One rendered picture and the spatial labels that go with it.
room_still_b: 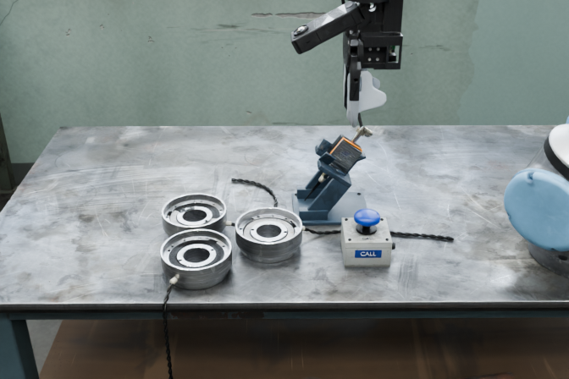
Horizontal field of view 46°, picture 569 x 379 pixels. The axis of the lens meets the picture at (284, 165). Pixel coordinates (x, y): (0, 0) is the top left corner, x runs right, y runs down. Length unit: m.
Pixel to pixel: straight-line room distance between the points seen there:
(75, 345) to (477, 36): 1.92
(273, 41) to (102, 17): 0.65
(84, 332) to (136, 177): 0.31
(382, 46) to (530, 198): 0.31
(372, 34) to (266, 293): 0.41
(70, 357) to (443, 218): 0.70
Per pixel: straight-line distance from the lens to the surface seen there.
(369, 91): 1.04
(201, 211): 1.12
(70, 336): 1.34
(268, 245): 1.01
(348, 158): 1.11
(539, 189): 0.88
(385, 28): 1.03
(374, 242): 1.01
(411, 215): 1.17
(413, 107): 2.75
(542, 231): 0.92
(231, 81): 2.66
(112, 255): 1.09
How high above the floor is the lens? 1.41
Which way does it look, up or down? 28 degrees down
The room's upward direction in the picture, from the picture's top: straight up
